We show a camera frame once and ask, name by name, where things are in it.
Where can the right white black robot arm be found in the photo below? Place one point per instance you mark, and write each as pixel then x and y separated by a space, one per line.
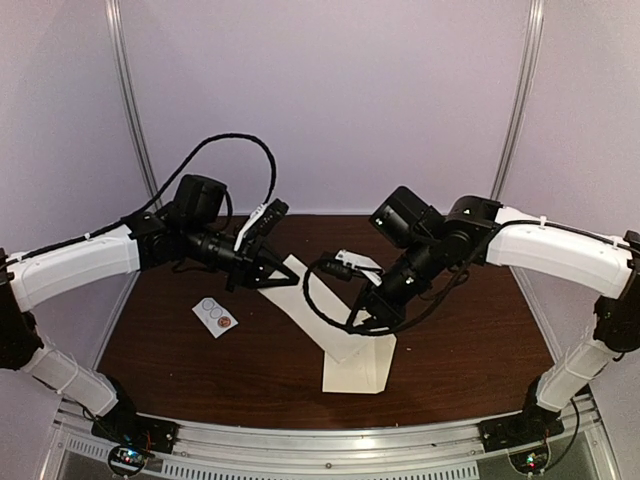
pixel 438 249

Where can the white letter paper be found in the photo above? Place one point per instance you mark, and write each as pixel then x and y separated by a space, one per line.
pixel 338 344

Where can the front aluminium rail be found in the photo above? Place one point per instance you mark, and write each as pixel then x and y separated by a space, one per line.
pixel 450 450

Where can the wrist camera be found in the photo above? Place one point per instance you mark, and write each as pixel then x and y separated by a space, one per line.
pixel 261 222
pixel 344 265

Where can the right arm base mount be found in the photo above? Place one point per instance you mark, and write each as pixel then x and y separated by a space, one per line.
pixel 524 435

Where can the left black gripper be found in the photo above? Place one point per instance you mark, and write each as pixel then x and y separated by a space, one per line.
pixel 250 271

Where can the left aluminium frame post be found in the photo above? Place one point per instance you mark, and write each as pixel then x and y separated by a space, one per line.
pixel 125 80

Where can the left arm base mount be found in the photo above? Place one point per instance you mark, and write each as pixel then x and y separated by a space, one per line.
pixel 137 440

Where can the sticker sheet with wax seal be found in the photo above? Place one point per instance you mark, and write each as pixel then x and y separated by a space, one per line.
pixel 217 319

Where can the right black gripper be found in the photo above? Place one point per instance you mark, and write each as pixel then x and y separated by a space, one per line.
pixel 386 312

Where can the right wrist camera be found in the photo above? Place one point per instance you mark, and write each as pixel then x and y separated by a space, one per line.
pixel 344 265

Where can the aluminium frame post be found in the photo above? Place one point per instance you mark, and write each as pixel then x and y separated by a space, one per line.
pixel 125 80
pixel 527 71

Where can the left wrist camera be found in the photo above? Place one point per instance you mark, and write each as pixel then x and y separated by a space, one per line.
pixel 261 222

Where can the cream paper envelope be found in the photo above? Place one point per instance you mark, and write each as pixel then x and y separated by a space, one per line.
pixel 365 372

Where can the right aluminium frame post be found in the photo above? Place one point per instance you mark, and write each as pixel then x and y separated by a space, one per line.
pixel 527 71

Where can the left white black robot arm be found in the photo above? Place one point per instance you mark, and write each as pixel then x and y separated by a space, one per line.
pixel 180 231

